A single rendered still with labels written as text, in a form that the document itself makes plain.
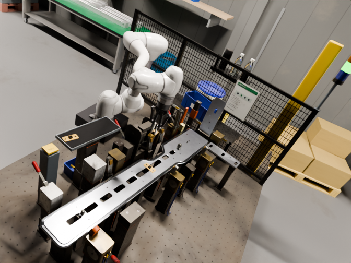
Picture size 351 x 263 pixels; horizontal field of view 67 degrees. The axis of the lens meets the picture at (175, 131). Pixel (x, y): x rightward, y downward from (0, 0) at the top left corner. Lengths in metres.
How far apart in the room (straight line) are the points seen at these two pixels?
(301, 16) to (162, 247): 4.03
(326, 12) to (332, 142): 1.93
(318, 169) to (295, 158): 0.35
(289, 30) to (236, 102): 2.67
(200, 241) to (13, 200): 1.19
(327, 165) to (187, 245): 2.90
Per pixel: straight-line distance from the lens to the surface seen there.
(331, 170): 4.41
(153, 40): 1.91
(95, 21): 4.90
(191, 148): 2.05
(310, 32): 4.88
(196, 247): 1.89
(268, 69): 5.00
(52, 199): 1.43
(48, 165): 1.55
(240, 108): 2.41
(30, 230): 1.76
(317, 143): 4.59
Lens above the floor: 2.19
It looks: 34 degrees down
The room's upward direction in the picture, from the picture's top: 23 degrees clockwise
